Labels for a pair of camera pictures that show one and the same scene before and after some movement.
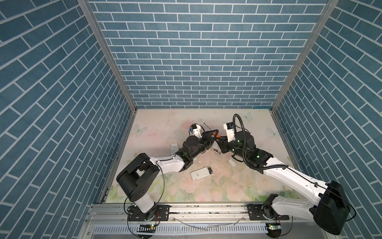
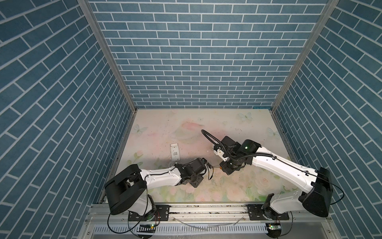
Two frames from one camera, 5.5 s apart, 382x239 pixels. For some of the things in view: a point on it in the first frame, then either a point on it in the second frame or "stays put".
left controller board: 146,228 stays put
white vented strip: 183,229 stays put
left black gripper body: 201,144 to 195,180
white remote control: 174,148 stays put
